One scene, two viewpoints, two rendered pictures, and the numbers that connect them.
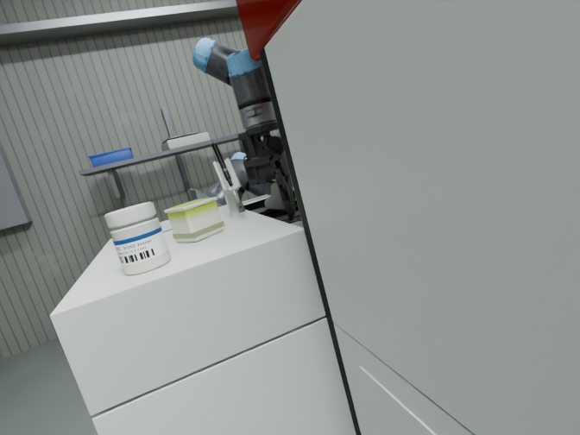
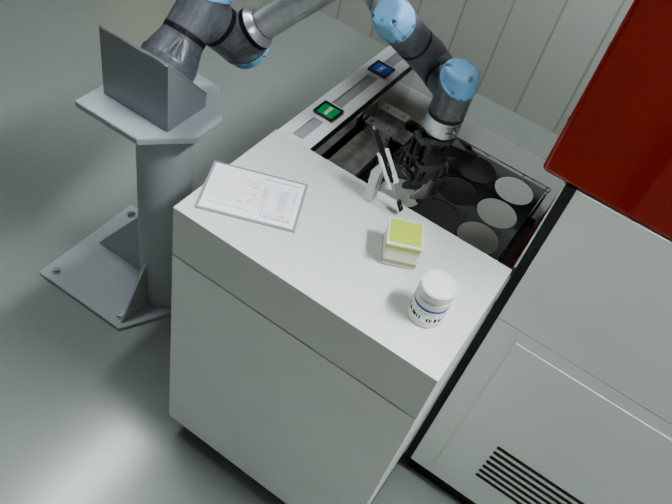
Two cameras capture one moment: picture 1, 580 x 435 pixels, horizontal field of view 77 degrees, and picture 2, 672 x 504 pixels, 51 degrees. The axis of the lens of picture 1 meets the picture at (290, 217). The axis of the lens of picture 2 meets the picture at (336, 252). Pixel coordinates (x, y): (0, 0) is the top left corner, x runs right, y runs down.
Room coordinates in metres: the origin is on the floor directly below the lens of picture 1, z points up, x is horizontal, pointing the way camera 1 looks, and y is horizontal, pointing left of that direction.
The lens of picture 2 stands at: (0.16, 1.02, 2.01)
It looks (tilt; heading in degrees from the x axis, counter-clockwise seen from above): 48 degrees down; 309
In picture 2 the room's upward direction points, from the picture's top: 16 degrees clockwise
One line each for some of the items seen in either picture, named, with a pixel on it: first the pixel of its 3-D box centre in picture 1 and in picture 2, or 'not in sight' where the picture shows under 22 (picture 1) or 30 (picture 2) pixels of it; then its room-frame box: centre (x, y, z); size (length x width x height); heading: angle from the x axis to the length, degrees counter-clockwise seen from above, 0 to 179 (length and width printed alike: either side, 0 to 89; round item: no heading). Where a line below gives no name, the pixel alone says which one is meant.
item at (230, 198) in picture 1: (230, 187); (383, 179); (0.83, 0.11, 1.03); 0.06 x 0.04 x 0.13; 18
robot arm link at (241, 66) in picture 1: (249, 79); (453, 90); (0.82, 0.01, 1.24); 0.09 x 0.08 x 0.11; 162
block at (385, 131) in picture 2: not in sight; (379, 129); (1.08, -0.13, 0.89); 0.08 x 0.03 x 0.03; 18
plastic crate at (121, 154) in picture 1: (112, 158); not in sight; (2.90, 1.20, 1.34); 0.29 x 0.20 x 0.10; 109
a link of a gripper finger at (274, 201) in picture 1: (278, 202); (420, 193); (0.80, 0.02, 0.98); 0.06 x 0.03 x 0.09; 78
